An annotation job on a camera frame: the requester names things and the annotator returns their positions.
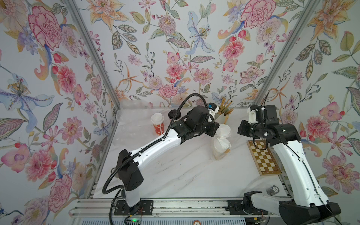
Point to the green straw holder cup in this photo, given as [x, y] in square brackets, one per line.
[221, 117]

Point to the red cup white lid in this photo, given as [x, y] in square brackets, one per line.
[157, 120]

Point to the wooden chessboard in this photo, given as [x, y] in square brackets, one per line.
[263, 158]

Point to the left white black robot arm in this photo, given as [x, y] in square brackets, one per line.
[132, 163]

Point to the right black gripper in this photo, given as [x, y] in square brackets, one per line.
[243, 128]

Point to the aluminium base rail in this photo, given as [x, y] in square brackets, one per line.
[166, 208]

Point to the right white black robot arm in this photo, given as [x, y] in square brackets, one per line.
[309, 203]

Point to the red cup black lid left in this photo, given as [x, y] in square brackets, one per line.
[174, 114]

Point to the cream cup white lid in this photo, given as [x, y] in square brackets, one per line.
[224, 131]
[220, 145]

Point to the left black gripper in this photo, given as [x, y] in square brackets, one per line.
[211, 129]

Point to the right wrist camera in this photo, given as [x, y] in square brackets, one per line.
[252, 115]

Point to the stack of clear bags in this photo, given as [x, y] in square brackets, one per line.
[134, 125]

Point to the clear plastic carrier bag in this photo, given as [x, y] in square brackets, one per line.
[221, 145]

